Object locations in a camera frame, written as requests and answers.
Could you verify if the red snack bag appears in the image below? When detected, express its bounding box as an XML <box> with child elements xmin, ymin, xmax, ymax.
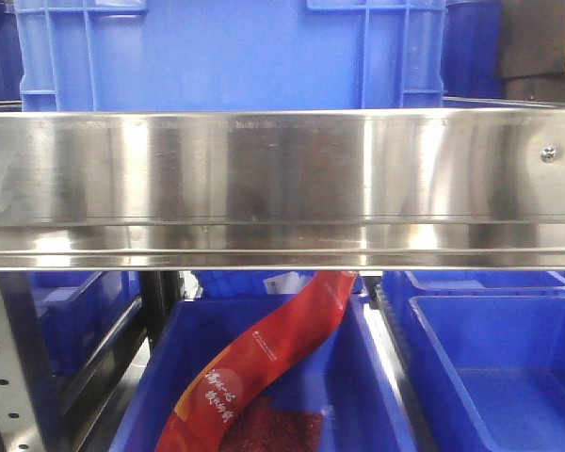
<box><xmin>155</xmin><ymin>270</ymin><xmax>358</xmax><ymax>451</ymax></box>

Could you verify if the blue bin right below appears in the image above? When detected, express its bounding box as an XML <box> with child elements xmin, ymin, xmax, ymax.
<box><xmin>409</xmin><ymin>296</ymin><xmax>565</xmax><ymax>451</ymax></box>

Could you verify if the stainless steel shelf rail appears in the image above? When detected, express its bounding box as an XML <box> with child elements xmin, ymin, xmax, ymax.
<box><xmin>0</xmin><ymin>108</ymin><xmax>565</xmax><ymax>270</ymax></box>

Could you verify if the blue bin left below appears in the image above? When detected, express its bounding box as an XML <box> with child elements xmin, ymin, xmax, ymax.
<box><xmin>27</xmin><ymin>271</ymin><xmax>140</xmax><ymax>375</ymax></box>

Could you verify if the large blue crate on shelf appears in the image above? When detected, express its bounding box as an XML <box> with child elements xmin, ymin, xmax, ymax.
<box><xmin>14</xmin><ymin>1</ymin><xmax>445</xmax><ymax>111</ymax></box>

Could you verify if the blue bin rear right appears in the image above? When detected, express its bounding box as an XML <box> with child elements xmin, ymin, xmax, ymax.
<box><xmin>381</xmin><ymin>270</ymin><xmax>565</xmax><ymax>302</ymax></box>

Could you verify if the screw on steel rail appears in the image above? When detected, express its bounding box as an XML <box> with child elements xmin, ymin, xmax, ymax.
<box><xmin>541</xmin><ymin>146</ymin><xmax>557</xmax><ymax>163</ymax></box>

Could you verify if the perforated metal rack post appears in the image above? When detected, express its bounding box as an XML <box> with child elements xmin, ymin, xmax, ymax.
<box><xmin>0</xmin><ymin>272</ymin><xmax>50</xmax><ymax>451</ymax></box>

